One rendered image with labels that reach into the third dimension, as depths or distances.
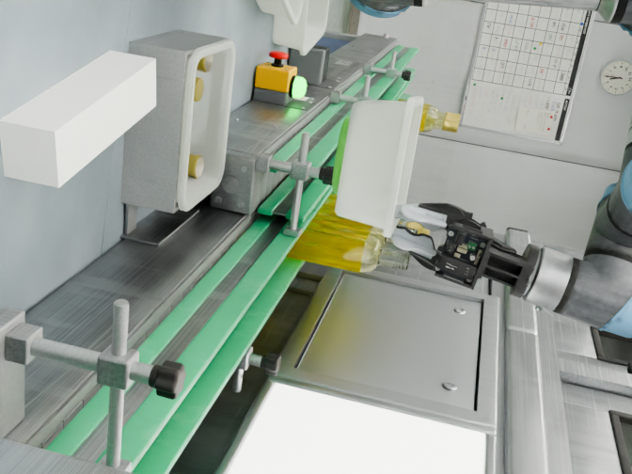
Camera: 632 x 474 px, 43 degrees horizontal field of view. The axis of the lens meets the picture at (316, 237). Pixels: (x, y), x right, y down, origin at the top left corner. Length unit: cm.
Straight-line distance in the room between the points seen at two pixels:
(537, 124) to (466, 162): 69
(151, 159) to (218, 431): 38
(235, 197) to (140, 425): 57
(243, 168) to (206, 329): 37
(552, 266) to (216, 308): 43
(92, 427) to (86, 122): 31
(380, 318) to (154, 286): 54
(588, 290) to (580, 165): 638
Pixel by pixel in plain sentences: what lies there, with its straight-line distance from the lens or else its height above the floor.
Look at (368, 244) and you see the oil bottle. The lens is 135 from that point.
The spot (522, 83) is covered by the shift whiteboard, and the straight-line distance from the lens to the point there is 722.
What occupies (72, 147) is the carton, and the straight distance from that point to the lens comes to 86.
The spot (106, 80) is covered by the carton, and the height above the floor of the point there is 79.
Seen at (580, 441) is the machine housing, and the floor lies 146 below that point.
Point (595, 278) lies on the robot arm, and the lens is 106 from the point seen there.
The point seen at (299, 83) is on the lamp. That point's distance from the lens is 166.
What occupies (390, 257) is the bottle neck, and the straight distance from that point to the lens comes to 136.
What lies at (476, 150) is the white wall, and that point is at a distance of 735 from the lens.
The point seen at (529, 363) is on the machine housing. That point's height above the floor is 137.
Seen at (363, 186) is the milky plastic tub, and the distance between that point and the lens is 99.
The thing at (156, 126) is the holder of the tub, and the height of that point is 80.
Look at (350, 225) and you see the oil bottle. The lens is 141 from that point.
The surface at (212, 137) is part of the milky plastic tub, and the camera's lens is 124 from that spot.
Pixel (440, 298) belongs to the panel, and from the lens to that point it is 157.
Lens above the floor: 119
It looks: 9 degrees down
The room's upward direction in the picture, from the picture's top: 102 degrees clockwise
